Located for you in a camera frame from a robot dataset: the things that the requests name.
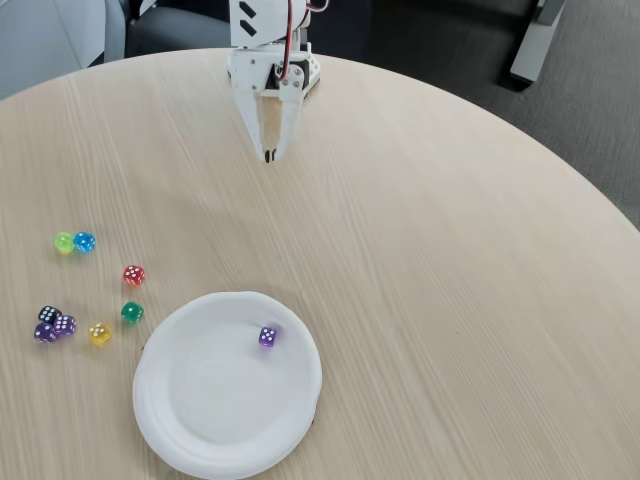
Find dark grey chair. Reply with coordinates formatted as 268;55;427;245
124;3;232;59

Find white paper plate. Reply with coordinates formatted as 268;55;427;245
131;290;323;480

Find grey desk leg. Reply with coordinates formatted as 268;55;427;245
509;0;569;87

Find yellow translucent dice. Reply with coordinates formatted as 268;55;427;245
87;322;113;347

